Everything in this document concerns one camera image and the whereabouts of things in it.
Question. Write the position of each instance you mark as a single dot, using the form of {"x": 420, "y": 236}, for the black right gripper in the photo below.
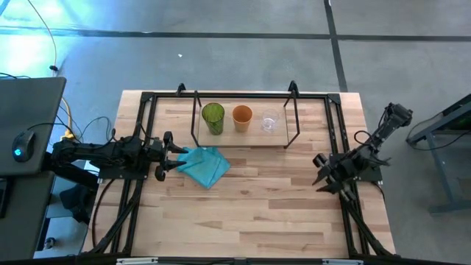
{"x": 342, "y": 165}

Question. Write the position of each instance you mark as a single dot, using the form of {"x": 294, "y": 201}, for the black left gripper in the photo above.
{"x": 156, "y": 154}

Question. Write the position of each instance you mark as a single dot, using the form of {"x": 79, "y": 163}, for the green translucent plastic cup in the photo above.
{"x": 213, "y": 117}

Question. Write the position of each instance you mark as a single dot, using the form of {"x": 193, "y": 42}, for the orange plastic cup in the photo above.
{"x": 242, "y": 117}

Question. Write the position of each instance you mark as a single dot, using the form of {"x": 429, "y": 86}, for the clear plastic cup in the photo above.
{"x": 270, "y": 120}

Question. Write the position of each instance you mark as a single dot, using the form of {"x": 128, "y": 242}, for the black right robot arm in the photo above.
{"x": 386, "y": 129}

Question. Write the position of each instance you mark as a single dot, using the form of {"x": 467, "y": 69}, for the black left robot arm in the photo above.
{"x": 99, "y": 151}

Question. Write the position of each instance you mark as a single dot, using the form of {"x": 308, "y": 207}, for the blue microfibre cloth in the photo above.
{"x": 204, "y": 167}

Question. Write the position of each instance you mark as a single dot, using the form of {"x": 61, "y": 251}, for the desk with grey metal legs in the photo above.
{"x": 438, "y": 147}

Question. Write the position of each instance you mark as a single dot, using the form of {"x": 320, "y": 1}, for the black computer mouse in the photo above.
{"x": 23, "y": 146}

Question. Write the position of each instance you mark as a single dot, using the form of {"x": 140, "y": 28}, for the dark grey desk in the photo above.
{"x": 25, "y": 106}

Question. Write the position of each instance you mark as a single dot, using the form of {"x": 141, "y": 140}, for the black aluminium rig frame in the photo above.
{"x": 145, "y": 121}

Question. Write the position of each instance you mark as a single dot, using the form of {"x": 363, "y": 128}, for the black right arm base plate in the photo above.
{"x": 371, "y": 173}

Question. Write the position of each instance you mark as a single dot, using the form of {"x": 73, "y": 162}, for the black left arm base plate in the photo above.
{"x": 121, "y": 173}

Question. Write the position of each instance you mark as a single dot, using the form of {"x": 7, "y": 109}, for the silver frame bracket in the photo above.
{"x": 342, "y": 262}
{"x": 136, "y": 261}

